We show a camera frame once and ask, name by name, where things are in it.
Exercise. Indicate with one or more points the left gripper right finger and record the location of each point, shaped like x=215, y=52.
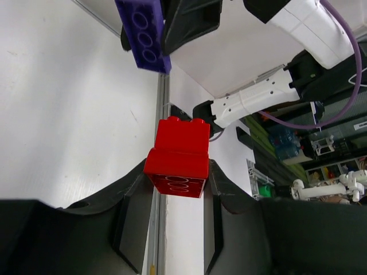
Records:
x=278, y=236

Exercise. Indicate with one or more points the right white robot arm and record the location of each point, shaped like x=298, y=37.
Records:
x=248, y=55

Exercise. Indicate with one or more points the red lego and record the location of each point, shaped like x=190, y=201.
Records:
x=178, y=164

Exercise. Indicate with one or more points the blue lego brick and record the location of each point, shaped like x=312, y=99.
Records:
x=143, y=25

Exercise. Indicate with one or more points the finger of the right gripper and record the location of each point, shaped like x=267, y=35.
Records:
x=124, y=40
x=186, y=20

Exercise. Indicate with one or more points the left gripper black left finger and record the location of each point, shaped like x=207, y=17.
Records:
x=104, y=233

